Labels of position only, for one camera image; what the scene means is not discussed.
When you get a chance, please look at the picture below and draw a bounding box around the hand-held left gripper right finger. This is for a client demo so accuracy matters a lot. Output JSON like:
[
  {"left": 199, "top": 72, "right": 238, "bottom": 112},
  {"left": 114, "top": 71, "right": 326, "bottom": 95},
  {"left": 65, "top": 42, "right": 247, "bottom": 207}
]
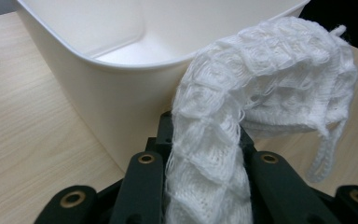
[{"left": 238, "top": 127, "right": 257, "bottom": 160}]

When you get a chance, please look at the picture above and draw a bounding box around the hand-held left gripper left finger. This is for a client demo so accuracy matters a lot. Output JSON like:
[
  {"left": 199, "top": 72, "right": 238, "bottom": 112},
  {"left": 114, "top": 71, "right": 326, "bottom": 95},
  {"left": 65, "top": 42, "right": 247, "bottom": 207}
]
[{"left": 145, "top": 111, "right": 174, "bottom": 157}]

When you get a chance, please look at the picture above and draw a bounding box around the white knitted cloth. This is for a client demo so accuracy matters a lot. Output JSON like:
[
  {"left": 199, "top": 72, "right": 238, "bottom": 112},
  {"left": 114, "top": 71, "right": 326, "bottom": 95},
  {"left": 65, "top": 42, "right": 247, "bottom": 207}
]
[{"left": 163, "top": 16, "right": 358, "bottom": 224}]

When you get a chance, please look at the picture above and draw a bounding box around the white plastic bin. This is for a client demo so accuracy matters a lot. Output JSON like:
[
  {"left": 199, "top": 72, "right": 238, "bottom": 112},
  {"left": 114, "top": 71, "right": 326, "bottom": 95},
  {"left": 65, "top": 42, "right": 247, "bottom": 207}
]
[{"left": 16, "top": 0, "right": 311, "bottom": 174}]

